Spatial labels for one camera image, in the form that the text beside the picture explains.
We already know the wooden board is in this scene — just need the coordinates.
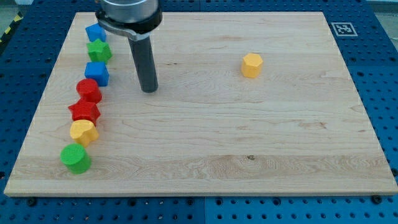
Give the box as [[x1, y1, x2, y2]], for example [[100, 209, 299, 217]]
[[4, 12, 397, 197]]

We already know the red cylinder block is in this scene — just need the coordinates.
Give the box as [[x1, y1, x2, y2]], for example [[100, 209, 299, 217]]
[[76, 78, 102, 103]]

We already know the red star block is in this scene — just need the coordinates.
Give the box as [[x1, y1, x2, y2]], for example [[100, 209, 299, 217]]
[[68, 99, 101, 126]]

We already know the yellow hexagon block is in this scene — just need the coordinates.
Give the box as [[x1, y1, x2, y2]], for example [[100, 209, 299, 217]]
[[241, 53, 264, 78]]

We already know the green star block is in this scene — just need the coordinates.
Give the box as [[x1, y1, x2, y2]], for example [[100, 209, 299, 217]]
[[86, 39, 113, 64]]

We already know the yellow heart block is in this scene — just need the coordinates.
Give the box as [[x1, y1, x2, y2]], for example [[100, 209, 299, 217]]
[[70, 119, 100, 147]]

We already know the blue pentagon block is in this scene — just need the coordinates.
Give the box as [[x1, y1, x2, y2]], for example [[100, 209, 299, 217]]
[[85, 23, 106, 42]]

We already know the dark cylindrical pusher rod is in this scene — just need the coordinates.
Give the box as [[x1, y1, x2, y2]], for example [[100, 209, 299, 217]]
[[128, 37, 158, 93]]

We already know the yellow black hazard tape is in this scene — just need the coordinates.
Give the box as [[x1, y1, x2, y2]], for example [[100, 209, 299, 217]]
[[1, 11, 24, 47]]

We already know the blue cube block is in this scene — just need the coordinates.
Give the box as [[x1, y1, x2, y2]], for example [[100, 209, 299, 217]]
[[85, 62, 109, 86]]

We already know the green cylinder block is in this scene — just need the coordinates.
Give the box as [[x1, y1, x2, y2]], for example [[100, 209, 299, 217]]
[[60, 143, 91, 174]]

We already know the white fiducial marker tag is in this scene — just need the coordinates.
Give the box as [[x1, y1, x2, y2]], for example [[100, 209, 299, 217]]
[[331, 22, 358, 37]]

